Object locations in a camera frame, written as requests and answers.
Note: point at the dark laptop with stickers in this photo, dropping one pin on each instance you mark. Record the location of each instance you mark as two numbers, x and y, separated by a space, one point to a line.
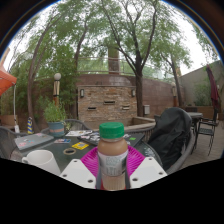
91 137

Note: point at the brown tape roll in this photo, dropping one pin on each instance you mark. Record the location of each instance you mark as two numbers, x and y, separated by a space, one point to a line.
64 151

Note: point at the small yellow card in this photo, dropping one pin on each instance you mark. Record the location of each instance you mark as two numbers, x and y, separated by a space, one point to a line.
80 145

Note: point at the green-capped brown drink bottle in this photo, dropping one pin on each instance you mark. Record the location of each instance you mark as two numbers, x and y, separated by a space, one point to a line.
112 156

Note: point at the white mug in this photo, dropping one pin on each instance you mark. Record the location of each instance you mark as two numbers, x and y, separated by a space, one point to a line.
41 160

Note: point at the wall lantern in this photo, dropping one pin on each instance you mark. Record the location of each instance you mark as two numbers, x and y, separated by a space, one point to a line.
133 93
82 93

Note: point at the white paper sheet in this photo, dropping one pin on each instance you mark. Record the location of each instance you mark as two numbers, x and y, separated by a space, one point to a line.
78 133

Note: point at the blue yellow striped bollard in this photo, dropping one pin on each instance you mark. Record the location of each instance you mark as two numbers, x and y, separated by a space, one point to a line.
30 126

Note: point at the closed maroon umbrella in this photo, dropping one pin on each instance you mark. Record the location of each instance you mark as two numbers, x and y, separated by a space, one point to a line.
213 88

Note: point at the globe-topped lamp post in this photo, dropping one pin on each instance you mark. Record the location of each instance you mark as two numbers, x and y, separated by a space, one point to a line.
57 90

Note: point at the orange canopy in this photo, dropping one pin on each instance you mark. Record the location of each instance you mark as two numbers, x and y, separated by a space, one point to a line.
6 80

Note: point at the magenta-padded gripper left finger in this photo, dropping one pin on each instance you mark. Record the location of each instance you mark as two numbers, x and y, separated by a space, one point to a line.
78 173

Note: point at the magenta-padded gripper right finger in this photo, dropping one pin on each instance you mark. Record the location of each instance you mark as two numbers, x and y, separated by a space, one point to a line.
148 171

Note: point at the black jacket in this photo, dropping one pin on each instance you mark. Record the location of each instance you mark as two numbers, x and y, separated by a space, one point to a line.
170 136

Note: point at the grey laptop with stickers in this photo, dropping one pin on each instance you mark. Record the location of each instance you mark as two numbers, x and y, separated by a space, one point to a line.
33 141

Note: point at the potted green plant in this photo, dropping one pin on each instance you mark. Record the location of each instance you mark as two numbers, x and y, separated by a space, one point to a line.
55 115

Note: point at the black metal chair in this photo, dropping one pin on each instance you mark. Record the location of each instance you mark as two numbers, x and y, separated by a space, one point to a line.
206 131

